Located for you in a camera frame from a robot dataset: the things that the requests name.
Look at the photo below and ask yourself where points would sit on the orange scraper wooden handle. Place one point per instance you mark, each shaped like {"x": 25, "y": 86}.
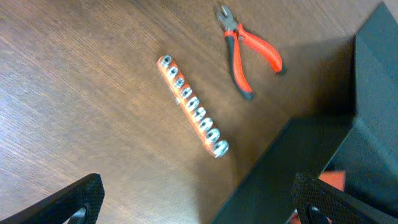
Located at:
{"x": 335, "y": 179}

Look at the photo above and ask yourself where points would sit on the orange socket bit rail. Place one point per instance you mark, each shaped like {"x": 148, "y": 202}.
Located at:
{"x": 196, "y": 113}

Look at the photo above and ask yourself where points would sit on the dark green open box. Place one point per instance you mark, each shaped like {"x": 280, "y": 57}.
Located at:
{"x": 334, "y": 108}

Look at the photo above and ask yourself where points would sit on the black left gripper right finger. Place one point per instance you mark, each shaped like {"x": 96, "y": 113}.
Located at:
{"x": 318, "y": 202}

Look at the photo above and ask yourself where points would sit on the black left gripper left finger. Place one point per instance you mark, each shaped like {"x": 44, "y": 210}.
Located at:
{"x": 79, "y": 202}

